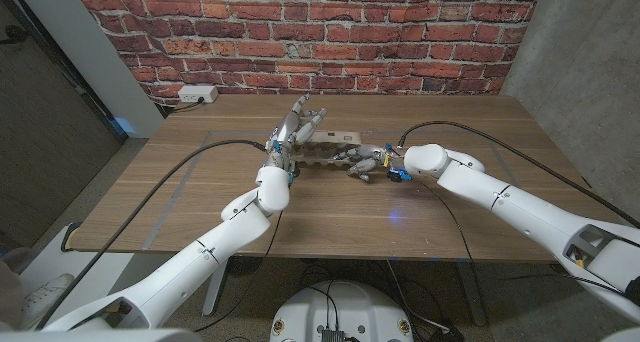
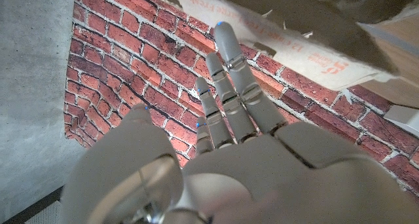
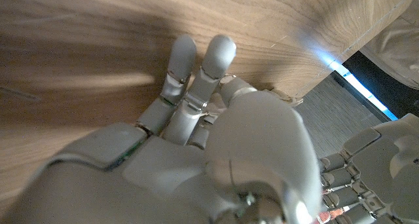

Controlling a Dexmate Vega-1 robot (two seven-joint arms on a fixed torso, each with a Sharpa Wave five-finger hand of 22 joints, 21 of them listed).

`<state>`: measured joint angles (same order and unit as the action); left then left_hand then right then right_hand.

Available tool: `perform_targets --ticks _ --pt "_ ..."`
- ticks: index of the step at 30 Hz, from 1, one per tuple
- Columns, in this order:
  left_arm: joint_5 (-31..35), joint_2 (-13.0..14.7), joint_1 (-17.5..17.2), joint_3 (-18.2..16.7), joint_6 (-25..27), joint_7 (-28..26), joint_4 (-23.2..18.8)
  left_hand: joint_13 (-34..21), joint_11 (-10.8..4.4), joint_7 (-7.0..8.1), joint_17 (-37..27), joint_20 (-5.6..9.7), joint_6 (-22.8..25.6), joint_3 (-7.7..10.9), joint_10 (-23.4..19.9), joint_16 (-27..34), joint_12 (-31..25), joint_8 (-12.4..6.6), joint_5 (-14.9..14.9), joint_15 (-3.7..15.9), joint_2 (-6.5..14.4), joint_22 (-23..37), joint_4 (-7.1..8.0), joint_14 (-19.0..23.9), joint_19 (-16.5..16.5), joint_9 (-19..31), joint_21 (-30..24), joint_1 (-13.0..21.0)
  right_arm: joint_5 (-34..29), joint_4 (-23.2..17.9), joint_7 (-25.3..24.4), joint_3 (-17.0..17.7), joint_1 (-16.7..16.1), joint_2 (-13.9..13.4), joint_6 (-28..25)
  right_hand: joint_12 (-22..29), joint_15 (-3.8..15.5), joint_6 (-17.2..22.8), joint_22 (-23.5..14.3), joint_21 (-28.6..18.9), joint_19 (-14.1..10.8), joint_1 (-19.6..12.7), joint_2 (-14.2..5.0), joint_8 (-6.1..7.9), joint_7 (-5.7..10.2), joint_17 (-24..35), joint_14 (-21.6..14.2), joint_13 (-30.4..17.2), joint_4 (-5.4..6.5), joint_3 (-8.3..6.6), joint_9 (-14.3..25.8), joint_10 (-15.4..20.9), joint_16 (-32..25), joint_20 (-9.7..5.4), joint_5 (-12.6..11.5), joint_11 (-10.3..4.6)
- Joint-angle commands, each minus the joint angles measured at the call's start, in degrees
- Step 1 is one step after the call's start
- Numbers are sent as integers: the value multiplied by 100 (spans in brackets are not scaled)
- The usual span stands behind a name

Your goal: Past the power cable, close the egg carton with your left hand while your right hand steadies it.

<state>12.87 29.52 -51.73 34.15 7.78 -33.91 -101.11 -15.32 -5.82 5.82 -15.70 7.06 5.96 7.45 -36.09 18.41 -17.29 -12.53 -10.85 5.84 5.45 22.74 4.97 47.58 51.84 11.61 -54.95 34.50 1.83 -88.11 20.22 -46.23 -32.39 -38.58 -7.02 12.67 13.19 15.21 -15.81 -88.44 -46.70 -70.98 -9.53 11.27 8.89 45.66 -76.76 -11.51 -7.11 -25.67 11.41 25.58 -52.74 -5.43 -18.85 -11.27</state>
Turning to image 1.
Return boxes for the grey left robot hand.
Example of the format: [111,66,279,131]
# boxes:
[267,92,329,171]

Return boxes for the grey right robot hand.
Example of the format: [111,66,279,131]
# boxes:
[332,142,397,183]

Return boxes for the brown cardboard egg carton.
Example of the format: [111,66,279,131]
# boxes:
[292,130,363,168]

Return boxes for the white power strip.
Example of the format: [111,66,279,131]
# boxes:
[177,85,220,104]

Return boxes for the black power adapter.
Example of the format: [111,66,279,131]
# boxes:
[428,324,465,342]

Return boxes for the red brick printed backdrop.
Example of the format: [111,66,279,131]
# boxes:
[64,0,549,106]

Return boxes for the black round floor disc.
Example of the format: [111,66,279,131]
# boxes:
[228,255,264,278]

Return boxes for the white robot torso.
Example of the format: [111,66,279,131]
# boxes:
[269,280,415,342]

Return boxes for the white table leg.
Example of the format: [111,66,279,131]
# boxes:
[202,255,231,317]

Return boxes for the grey table leg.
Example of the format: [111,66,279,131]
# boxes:
[454,261,489,327]

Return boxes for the dark grey door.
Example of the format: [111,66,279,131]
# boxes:
[0,0,126,248]

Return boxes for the white shoe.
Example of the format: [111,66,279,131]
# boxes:
[19,273,76,328]

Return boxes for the person leg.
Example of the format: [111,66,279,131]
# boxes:
[0,246,39,313]

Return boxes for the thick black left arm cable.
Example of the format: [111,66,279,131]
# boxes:
[34,139,269,331]

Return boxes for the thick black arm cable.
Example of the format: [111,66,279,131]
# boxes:
[34,139,269,331]
[397,119,640,231]

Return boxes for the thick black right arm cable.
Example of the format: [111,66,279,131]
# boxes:
[397,119,640,231]

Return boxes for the black power cable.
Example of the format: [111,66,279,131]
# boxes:
[154,96,206,118]

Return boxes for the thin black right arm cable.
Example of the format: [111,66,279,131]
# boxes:
[422,180,476,271]

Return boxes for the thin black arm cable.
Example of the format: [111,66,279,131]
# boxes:
[193,209,285,333]
[422,180,476,271]

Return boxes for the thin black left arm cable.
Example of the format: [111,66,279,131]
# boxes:
[193,209,285,333]

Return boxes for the white floor cable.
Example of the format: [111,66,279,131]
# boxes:
[385,260,451,332]

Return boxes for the white flat base plate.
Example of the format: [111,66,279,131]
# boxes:
[18,224,171,303]

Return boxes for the black door handle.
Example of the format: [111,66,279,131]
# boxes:
[0,24,29,46]

